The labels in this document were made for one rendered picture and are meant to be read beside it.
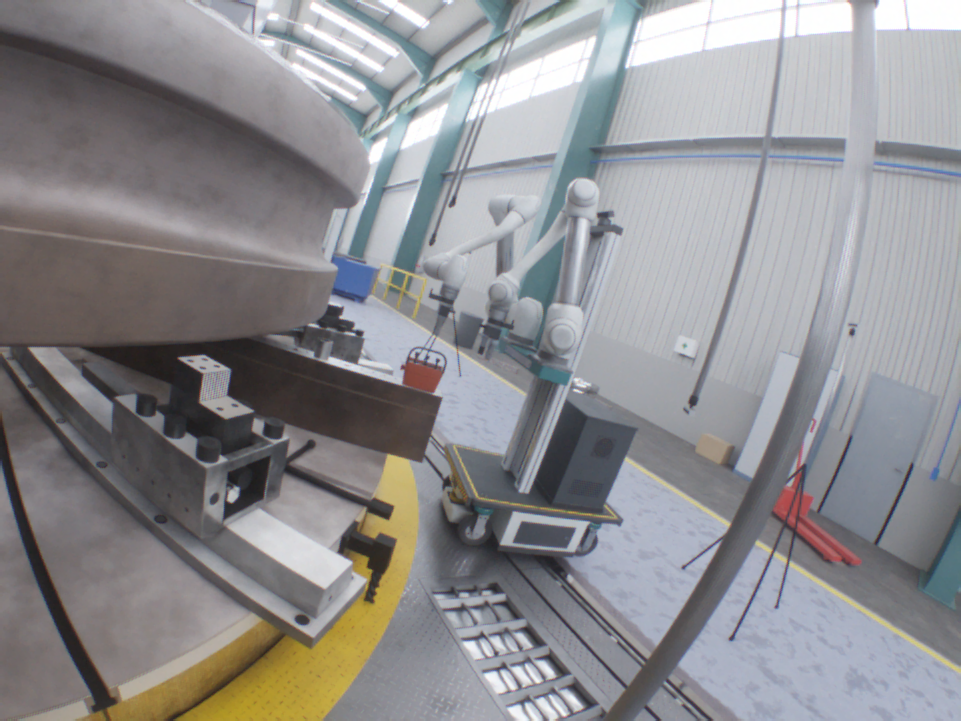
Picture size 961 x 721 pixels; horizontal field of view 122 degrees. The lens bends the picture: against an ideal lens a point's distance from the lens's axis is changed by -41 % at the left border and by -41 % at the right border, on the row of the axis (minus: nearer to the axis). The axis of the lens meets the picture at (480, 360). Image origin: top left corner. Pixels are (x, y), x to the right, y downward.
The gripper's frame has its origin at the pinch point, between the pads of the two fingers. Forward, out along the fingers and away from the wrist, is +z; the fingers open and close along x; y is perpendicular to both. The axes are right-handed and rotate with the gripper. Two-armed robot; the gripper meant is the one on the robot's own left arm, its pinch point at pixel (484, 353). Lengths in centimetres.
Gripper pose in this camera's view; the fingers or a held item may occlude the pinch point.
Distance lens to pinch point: 212.0
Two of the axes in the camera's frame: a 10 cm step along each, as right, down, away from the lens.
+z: -3.2, 9.4, 1.5
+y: -9.2, -2.6, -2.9
